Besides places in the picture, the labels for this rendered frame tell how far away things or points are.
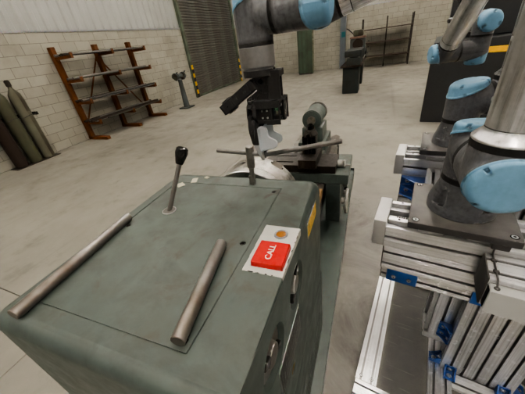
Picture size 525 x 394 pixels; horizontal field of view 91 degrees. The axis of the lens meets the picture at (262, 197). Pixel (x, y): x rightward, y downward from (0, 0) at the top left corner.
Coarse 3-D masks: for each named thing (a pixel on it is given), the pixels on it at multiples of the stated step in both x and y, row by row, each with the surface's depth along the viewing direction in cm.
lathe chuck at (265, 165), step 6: (240, 162) 97; (258, 162) 92; (264, 162) 92; (270, 162) 93; (234, 168) 92; (258, 168) 88; (264, 168) 89; (270, 168) 90; (276, 168) 91; (282, 168) 94; (276, 174) 89; (282, 174) 91; (288, 174) 93; (294, 180) 95
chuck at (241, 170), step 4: (240, 168) 90; (244, 168) 89; (228, 172) 92; (232, 172) 89; (236, 172) 88; (240, 172) 87; (244, 172) 87; (248, 172) 86; (256, 172) 86; (260, 172) 86; (264, 172) 87; (224, 176) 91; (228, 176) 90; (232, 176) 89; (236, 176) 89; (240, 176) 88; (244, 176) 87; (248, 176) 87; (256, 176) 86; (260, 176) 85; (264, 176) 85; (268, 176) 86; (272, 176) 87
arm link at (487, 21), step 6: (486, 12) 99; (492, 12) 97; (498, 12) 97; (480, 18) 100; (486, 18) 98; (492, 18) 98; (498, 18) 98; (474, 24) 104; (480, 24) 100; (486, 24) 99; (492, 24) 99; (498, 24) 99; (474, 30) 104; (480, 30) 102; (486, 30) 100; (492, 30) 102
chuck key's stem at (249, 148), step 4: (248, 148) 67; (252, 148) 68; (248, 152) 68; (248, 156) 68; (252, 156) 69; (248, 160) 69; (252, 160) 69; (248, 164) 70; (252, 164) 70; (248, 168) 71; (252, 168) 70; (252, 172) 71; (252, 176) 72; (252, 180) 73; (252, 184) 73
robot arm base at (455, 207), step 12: (444, 180) 64; (432, 192) 68; (444, 192) 65; (456, 192) 62; (432, 204) 68; (444, 204) 66; (456, 204) 62; (468, 204) 61; (444, 216) 65; (456, 216) 63; (468, 216) 61; (480, 216) 61; (492, 216) 61
